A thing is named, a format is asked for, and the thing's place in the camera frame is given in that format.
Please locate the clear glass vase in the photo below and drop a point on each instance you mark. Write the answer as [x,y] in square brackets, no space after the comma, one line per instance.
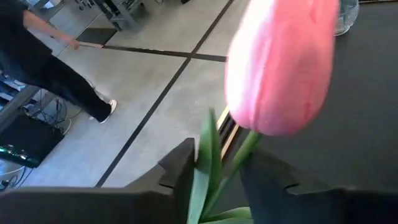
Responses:
[346,18]

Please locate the person's hand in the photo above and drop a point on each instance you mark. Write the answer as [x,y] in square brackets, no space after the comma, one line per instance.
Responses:
[74,43]

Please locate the striped stick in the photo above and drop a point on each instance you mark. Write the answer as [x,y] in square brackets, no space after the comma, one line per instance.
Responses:
[91,45]

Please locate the black box with green glow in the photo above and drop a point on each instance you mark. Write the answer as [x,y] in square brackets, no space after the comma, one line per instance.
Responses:
[31,137]

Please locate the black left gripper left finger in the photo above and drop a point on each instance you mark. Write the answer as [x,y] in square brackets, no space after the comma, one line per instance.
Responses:
[93,208]

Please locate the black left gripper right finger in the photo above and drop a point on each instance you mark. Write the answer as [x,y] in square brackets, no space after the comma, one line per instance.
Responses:
[311,208]

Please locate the grey metal cart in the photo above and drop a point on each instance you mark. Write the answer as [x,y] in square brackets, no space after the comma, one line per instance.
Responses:
[121,14]

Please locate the black white shoe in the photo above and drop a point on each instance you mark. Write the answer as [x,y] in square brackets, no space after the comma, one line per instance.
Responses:
[110,109]

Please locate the pink artificial tulip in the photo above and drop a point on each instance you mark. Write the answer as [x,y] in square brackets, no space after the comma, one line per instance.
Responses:
[280,77]

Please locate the person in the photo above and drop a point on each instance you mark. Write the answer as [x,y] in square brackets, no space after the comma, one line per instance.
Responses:
[25,56]

